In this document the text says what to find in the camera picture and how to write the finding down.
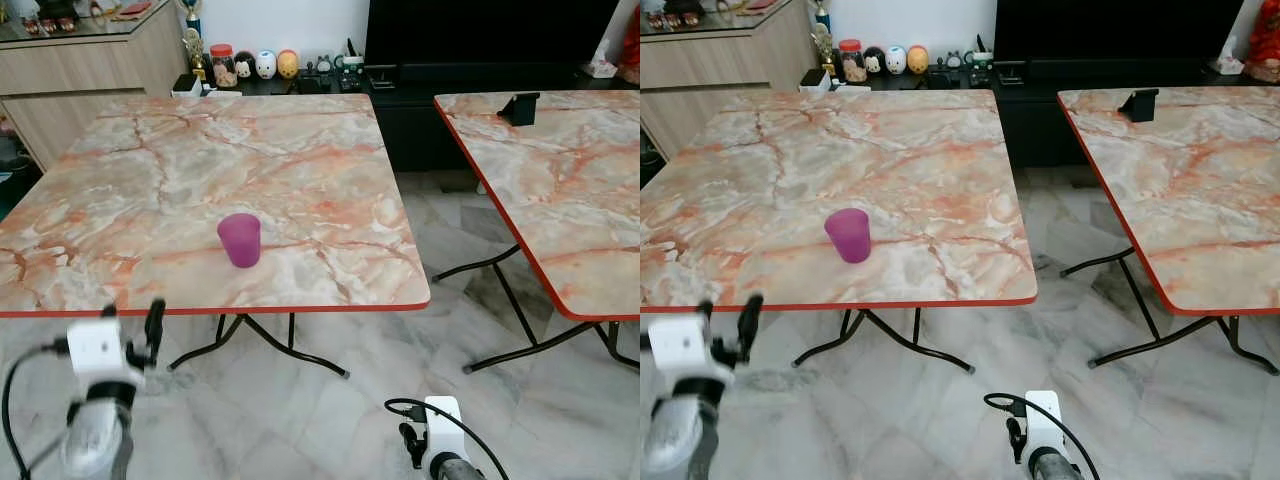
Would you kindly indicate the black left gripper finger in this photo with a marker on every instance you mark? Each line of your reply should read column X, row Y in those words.
column 109, row 312
column 750, row 315
column 155, row 318
column 706, row 310

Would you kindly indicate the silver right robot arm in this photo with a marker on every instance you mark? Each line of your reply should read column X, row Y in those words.
column 455, row 470
column 1055, row 467

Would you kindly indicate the purple plastic cup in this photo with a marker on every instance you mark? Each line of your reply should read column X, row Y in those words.
column 240, row 242
column 849, row 238

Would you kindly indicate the marble folding table with cup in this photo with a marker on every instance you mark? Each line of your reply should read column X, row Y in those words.
column 830, row 160
column 200, row 170

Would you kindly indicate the marble folding table with stand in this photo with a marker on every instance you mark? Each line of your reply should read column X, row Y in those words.
column 570, row 190
column 1190, row 180

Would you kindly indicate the light wooden cabinet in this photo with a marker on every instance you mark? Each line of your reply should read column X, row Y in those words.
column 80, row 80
column 720, row 70

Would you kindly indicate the glass jar with red lid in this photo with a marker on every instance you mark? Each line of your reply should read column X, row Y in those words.
column 851, row 62
column 223, row 68

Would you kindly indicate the white tissue box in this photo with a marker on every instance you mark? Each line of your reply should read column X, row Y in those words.
column 1230, row 64
column 600, row 67

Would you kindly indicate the black egg figurine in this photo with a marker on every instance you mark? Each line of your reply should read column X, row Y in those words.
column 875, row 62
column 245, row 66

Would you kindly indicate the black phone stand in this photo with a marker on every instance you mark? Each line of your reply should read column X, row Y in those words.
column 1140, row 104
column 520, row 108

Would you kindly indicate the gold trophy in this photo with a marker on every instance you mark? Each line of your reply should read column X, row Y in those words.
column 193, row 45
column 822, row 40

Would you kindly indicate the red ornament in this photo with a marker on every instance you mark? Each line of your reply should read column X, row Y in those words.
column 630, row 45
column 1264, row 42

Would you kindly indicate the white egg figurine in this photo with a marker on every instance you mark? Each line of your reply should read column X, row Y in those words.
column 266, row 65
column 896, row 61

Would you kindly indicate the yellow egg figurine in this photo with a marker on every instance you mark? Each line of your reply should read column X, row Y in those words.
column 918, row 60
column 288, row 64

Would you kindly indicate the black television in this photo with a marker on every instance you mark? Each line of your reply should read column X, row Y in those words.
column 490, row 30
column 1115, row 28

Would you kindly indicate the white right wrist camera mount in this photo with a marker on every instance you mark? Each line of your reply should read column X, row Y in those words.
column 444, row 428
column 1043, row 425

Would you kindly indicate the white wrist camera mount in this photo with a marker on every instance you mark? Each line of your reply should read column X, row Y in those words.
column 682, row 348
column 1043, row 425
column 444, row 428
column 98, row 350

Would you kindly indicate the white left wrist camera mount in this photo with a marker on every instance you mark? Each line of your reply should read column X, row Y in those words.
column 98, row 350
column 682, row 348

